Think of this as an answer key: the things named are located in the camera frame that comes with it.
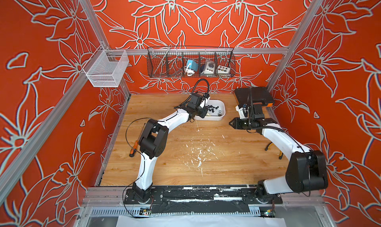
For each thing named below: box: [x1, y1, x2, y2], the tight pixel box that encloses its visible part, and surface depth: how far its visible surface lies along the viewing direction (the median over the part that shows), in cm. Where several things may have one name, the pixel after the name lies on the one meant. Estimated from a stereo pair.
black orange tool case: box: [234, 86, 275, 108], surface depth 120 cm
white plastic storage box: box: [193, 99, 226, 121], surface depth 109 cm
